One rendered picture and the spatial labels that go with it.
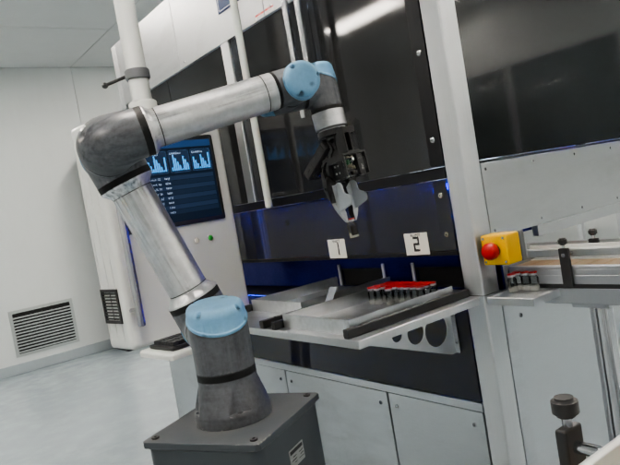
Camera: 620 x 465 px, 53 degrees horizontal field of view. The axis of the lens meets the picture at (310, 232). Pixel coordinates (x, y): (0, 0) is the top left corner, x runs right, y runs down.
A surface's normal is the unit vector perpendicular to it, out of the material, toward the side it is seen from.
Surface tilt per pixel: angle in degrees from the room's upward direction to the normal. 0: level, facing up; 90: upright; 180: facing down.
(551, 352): 90
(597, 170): 90
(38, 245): 90
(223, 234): 90
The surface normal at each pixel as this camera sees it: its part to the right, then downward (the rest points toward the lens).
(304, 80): 0.30, 0.00
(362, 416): -0.79, 0.17
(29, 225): 0.59, -0.06
